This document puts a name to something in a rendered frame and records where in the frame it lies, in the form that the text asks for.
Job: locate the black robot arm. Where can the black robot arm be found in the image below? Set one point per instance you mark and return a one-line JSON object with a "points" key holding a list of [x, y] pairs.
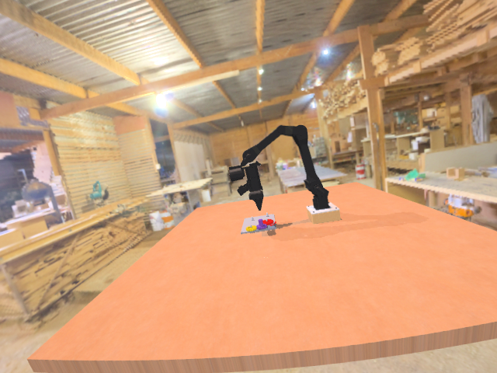
{"points": [[300, 135]]}

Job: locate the purple gear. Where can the purple gear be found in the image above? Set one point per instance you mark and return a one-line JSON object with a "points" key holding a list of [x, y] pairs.
{"points": [[261, 225]]}

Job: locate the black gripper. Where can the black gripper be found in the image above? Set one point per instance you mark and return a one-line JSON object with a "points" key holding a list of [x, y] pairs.
{"points": [[256, 194]]}

